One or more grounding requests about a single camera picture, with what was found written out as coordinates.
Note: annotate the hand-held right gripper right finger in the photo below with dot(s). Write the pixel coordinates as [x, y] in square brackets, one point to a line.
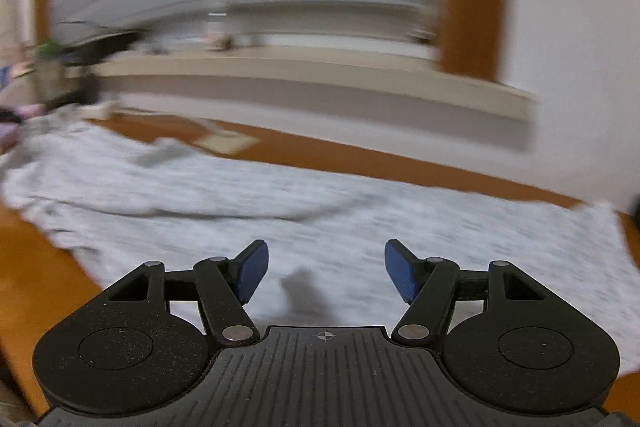
[399, 269]

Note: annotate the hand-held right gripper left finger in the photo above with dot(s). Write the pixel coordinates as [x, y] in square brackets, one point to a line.
[254, 269]

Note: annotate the white patterned garment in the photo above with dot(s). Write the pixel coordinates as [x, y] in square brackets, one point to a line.
[300, 202]

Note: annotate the beige paper card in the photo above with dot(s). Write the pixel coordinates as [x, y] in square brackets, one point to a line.
[227, 143]

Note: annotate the beige window sill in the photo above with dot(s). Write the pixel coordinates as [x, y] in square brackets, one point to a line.
[325, 72]

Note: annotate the clear jar orange label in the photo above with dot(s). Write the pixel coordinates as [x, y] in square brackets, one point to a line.
[219, 34]

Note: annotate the black device on sill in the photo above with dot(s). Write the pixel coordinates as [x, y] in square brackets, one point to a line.
[100, 44]

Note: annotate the pink tissue pack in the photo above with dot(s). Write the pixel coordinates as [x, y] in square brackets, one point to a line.
[22, 117]

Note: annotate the green lid shaker bottle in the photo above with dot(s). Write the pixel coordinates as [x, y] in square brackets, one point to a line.
[48, 67]

